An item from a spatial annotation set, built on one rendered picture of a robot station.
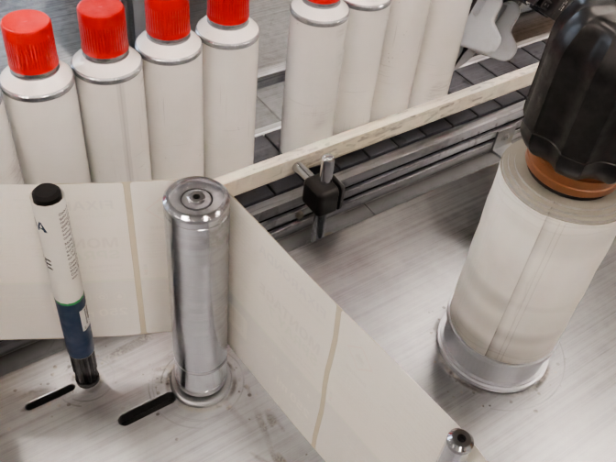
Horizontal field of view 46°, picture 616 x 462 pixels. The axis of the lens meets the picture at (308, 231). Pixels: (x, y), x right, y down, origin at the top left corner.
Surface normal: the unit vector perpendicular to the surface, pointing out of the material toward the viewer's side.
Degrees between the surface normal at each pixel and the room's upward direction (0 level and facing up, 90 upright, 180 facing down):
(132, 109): 90
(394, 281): 0
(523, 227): 91
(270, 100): 0
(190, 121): 90
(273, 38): 0
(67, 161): 90
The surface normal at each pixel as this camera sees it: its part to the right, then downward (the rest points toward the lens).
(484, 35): -0.70, 0.00
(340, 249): 0.09, -0.70
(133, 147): 0.71, 0.54
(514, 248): -0.70, 0.43
